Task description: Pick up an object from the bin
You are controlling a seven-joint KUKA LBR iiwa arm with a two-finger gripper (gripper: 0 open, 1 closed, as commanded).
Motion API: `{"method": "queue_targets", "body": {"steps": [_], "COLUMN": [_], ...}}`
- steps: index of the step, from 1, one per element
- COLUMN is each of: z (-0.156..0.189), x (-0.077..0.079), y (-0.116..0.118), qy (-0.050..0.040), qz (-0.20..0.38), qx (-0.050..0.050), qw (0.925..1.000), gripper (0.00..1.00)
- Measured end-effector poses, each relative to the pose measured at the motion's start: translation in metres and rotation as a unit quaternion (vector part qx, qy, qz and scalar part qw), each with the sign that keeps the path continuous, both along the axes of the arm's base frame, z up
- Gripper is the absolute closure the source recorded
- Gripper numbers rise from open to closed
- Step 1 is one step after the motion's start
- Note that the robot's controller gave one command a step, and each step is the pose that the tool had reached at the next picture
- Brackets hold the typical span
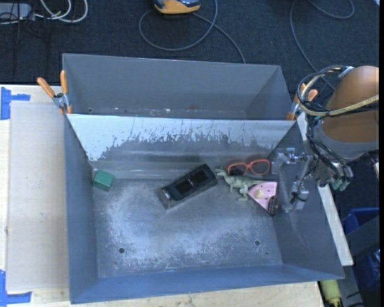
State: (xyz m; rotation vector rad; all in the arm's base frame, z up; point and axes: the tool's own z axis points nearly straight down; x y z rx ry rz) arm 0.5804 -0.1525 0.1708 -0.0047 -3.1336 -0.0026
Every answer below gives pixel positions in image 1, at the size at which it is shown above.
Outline green cube block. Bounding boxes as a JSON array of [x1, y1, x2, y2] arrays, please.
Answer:
[[93, 169, 116, 193]]

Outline pink toy cake slice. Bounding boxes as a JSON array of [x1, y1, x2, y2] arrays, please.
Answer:
[[247, 181, 279, 217]]

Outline orange sunglasses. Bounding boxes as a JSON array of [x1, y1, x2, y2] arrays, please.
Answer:
[[226, 159, 272, 177]]

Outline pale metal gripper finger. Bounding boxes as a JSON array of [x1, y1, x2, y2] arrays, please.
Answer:
[[271, 147, 308, 175], [281, 162, 312, 213]]

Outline pale wood flat board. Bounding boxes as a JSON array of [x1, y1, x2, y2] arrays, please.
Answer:
[[5, 100, 70, 292]]

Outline grey metal bin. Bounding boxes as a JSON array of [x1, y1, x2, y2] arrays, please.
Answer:
[[61, 52, 346, 304]]

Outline green toy dinosaur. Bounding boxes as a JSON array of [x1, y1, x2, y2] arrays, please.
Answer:
[[214, 167, 267, 203]]

